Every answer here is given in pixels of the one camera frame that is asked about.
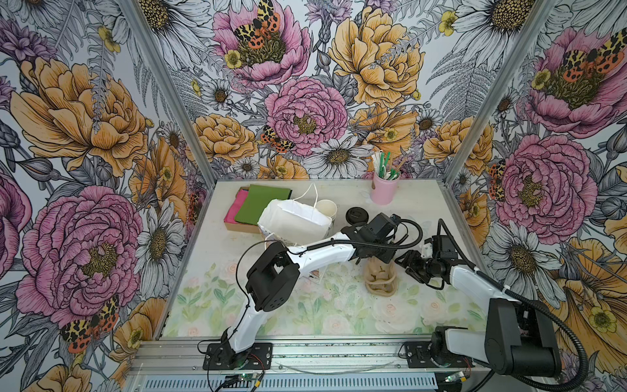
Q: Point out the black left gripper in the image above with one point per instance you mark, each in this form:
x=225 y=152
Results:
x=386 y=256

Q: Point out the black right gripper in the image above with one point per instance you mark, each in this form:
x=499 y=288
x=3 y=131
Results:
x=411 y=258

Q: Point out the brown pulp cup carrier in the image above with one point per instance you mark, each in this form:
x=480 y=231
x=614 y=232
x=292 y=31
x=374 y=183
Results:
x=380 y=279

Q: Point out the black plastic cup lid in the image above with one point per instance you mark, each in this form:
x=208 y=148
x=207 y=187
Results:
x=357 y=216

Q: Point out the cartoon animal paper gift bag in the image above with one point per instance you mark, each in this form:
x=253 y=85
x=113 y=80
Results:
x=295 y=221

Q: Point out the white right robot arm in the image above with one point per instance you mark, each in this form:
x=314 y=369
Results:
x=518 y=338

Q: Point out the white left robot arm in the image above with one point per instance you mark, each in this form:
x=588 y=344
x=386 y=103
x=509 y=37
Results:
x=272 y=278

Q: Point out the pink plastic straw cup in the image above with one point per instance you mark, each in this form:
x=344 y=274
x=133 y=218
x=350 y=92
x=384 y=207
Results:
x=383 y=191

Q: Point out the stack of paper cups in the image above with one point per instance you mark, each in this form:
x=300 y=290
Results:
x=328 y=208

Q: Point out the pink paper napkin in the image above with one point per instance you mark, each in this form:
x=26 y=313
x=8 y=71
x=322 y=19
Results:
x=235 y=207

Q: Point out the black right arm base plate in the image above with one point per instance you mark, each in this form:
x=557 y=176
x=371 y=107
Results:
x=422 y=354

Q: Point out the aluminium front frame rail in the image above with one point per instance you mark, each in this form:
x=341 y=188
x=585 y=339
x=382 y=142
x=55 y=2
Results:
x=309 y=353

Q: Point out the white ventilated cable duct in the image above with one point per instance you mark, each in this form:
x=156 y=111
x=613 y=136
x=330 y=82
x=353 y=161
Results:
x=421 y=381

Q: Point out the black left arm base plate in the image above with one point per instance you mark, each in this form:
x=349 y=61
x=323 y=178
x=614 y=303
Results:
x=221 y=357

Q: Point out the aluminium left corner post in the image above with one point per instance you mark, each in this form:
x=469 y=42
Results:
x=150 y=51

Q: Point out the aluminium corner post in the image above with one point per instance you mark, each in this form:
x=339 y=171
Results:
x=527 y=38
x=150 y=51

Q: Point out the aluminium right corner post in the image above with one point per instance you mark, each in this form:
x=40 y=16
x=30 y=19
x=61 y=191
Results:
x=527 y=38

